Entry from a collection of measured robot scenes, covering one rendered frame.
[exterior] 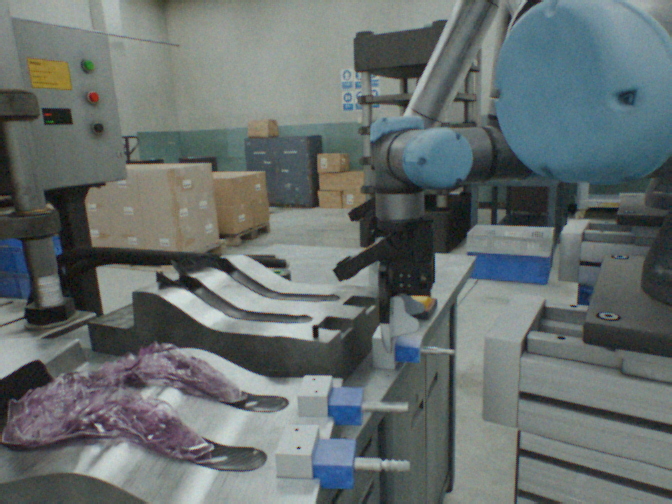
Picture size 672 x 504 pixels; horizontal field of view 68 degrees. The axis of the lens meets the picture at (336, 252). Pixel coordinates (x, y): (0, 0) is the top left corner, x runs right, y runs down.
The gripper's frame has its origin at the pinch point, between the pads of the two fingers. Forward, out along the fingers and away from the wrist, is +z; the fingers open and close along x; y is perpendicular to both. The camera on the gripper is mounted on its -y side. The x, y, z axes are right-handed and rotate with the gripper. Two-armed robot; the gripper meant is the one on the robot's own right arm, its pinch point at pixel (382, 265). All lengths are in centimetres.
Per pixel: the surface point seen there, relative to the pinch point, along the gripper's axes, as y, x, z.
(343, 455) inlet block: 40, -68, -2
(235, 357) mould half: 8, -55, 1
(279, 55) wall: -528, 511, -156
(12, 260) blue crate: -363, 30, 52
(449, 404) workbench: 5, 28, 51
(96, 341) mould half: -22, -63, 2
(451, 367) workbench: 5.9, 28.1, 38.7
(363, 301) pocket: 17.2, -32.1, -3.4
